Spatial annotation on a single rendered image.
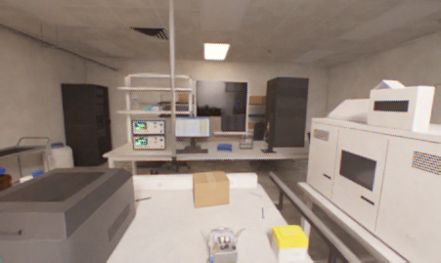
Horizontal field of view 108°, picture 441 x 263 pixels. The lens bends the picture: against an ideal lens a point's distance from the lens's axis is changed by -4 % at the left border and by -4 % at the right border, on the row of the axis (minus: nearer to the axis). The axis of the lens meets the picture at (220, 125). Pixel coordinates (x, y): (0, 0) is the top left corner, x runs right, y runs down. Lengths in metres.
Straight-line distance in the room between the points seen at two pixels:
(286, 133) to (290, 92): 0.61
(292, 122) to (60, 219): 2.60
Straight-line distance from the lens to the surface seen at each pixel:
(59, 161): 4.55
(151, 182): 1.38
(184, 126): 2.48
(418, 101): 1.01
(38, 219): 0.78
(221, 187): 1.12
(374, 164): 1.11
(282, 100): 2.66
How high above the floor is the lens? 1.53
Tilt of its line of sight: 7 degrees down
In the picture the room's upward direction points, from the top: 1 degrees clockwise
